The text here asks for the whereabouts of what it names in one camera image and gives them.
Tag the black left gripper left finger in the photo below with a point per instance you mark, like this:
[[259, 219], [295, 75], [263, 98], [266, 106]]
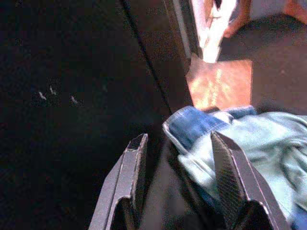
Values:
[[126, 182]]

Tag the blue denim garment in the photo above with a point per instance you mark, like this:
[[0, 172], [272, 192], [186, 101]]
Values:
[[261, 143]]

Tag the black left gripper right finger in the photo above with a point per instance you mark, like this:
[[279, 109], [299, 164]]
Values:
[[236, 182]]

